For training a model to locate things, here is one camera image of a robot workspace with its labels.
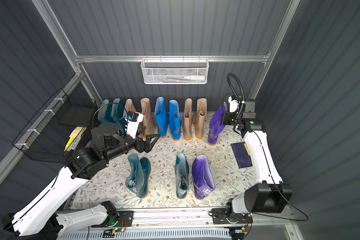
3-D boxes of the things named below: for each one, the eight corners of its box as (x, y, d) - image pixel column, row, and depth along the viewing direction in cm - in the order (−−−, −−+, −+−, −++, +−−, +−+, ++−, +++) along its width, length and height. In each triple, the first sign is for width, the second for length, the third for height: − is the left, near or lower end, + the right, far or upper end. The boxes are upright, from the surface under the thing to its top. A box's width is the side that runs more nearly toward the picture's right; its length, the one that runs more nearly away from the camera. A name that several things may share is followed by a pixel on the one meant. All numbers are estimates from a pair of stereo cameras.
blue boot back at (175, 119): (170, 143, 105) (167, 117, 84) (171, 126, 115) (169, 99, 94) (180, 143, 104) (179, 117, 84) (180, 126, 115) (180, 99, 94)
